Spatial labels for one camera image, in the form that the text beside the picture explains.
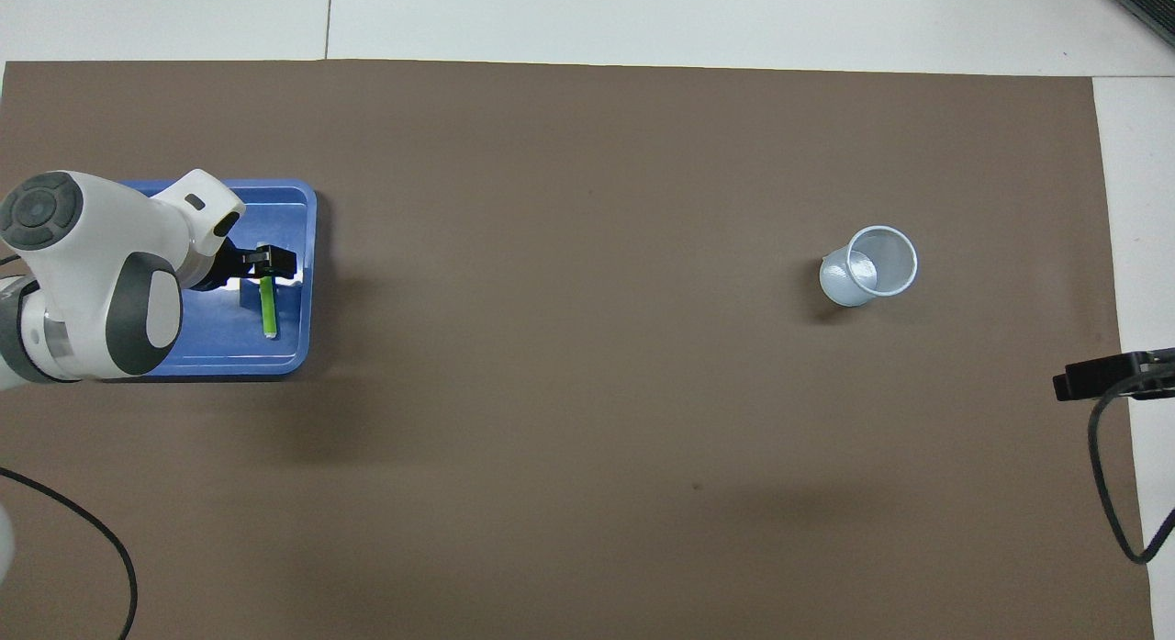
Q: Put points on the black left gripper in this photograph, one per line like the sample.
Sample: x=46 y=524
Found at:
x=225 y=268

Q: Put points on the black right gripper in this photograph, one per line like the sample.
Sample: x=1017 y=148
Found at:
x=1158 y=357

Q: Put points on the green pen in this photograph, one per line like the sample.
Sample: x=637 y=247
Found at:
x=268 y=309

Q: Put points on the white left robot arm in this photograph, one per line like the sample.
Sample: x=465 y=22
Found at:
x=83 y=254

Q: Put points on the blue plastic tray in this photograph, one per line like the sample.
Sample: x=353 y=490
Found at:
x=229 y=346

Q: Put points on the clear plastic cup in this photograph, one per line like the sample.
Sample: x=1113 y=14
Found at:
x=867 y=268

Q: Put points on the brown table mat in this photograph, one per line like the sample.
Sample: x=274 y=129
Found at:
x=587 y=438

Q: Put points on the grey ribbed device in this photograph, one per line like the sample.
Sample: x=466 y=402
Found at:
x=1147 y=2

